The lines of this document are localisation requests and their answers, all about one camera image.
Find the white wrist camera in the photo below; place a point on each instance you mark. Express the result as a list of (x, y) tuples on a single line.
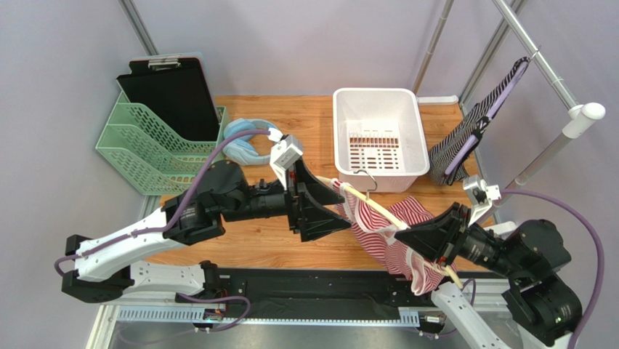
[(481, 195), (284, 155)]

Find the red white striped tank top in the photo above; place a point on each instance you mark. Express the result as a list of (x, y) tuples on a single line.
[(387, 232)]

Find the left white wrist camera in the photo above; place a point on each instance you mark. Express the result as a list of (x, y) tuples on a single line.
[(284, 155)]

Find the black white striped tank top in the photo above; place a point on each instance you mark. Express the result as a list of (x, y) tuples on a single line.
[(446, 159)]

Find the green file organizer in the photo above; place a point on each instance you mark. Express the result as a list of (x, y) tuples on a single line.
[(148, 153)]

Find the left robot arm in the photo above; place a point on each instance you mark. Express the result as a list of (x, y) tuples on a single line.
[(108, 268)]

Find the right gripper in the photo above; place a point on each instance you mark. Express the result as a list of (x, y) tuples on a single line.
[(457, 234)]

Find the white plastic basket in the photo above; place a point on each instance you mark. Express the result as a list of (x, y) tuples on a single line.
[(378, 138)]

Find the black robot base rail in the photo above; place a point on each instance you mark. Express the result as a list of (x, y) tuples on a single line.
[(293, 297)]

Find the black clipboard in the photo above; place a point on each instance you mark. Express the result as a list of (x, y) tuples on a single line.
[(174, 87)]

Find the blue headphones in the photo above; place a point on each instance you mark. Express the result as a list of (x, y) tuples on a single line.
[(240, 150)]

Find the lavender hanger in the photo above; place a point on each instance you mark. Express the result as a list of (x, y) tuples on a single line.
[(479, 129)]

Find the cream hanger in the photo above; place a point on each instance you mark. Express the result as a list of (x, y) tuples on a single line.
[(382, 215)]

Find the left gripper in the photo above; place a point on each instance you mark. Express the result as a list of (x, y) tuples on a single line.
[(304, 217)]

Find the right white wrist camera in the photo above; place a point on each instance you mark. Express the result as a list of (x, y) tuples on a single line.
[(481, 195)]

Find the metal clothes rack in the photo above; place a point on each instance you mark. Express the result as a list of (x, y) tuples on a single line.
[(582, 157)]

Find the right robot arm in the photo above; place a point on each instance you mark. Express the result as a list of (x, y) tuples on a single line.
[(529, 258)]

